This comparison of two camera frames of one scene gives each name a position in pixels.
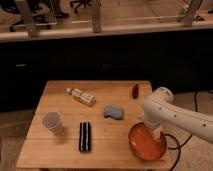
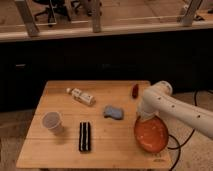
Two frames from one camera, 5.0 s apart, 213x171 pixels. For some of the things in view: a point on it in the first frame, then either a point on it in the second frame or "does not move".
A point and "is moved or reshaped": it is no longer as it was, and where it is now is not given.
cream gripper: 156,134 -> 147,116
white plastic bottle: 82,97 does not move
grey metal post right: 193,7 does not move
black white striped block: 85,136 does not move
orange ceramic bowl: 144,144 is moved or reshaped
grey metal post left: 28,17 does not move
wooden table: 86,124 does not move
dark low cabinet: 181,61 does not move
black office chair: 43,12 -> 54,7
